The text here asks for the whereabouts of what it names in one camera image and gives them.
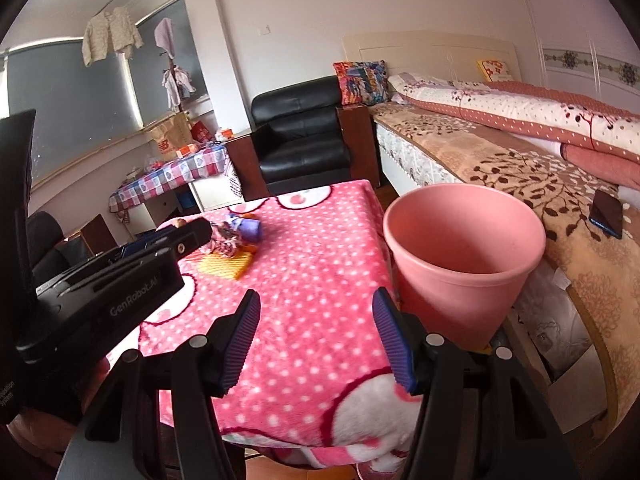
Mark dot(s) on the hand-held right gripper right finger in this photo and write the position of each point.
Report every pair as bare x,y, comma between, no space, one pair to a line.
395,340

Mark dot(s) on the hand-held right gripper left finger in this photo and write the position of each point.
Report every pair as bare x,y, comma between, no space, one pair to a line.
245,335

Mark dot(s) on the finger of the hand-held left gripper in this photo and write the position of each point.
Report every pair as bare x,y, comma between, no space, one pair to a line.
187,240
140,248

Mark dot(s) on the clear plastic wrapper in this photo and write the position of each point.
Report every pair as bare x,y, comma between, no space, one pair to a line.
227,245

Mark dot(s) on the yellow plastic bag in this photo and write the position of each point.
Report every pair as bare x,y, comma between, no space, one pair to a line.
225,264

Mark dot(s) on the pink plastic bin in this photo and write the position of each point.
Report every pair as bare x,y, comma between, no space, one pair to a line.
450,280

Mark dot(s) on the white drawer unit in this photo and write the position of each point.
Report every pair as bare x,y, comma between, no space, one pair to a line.
150,215

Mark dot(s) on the blue storage box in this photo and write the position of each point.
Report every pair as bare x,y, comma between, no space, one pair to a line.
187,201

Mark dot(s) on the white cabinet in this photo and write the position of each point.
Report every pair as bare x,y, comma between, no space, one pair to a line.
215,192

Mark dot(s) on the checked tablecloth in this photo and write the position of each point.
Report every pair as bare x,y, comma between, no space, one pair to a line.
190,165

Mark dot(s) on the red plastic packet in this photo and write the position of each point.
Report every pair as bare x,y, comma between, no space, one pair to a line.
155,165

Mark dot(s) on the black leather sofa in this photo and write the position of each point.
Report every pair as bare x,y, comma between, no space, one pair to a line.
42,245

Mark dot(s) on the orange box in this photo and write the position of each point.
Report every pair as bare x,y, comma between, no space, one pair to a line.
187,151

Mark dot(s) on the pink spotted blanket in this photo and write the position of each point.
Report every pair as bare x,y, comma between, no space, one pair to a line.
310,260

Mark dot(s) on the brown paper bag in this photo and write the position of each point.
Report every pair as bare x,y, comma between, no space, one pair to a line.
170,137

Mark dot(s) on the red paper bag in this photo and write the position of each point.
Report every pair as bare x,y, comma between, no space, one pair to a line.
201,132

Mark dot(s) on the tissue box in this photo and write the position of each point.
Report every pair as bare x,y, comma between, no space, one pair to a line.
225,134

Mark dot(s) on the grey window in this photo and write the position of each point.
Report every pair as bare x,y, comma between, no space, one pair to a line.
75,110

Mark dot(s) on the white garment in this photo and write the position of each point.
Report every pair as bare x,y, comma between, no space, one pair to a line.
177,85

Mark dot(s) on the black leather armchair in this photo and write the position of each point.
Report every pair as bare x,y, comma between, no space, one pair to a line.
300,130

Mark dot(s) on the wooden coat rack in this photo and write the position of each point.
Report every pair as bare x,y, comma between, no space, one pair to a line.
172,62

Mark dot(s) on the pink garment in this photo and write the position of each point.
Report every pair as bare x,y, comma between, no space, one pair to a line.
165,35

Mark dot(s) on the brown leaf bedspread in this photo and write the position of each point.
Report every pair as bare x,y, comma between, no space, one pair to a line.
500,160

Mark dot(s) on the cream knit sweater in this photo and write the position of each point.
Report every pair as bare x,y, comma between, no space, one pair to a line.
110,35

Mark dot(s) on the colourful patterned pillow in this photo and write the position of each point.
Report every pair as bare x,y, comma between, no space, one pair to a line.
360,82

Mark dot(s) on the dark smartphone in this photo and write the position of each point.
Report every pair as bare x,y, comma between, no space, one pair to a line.
606,212

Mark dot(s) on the white and pink quilt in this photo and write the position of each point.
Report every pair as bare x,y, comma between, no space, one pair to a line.
500,105

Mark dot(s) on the cream bed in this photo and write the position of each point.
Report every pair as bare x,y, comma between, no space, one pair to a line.
430,55

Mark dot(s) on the yellow pillow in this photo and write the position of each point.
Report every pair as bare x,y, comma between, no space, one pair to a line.
495,70

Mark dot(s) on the white wardrobe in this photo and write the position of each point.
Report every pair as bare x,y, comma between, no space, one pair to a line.
575,20

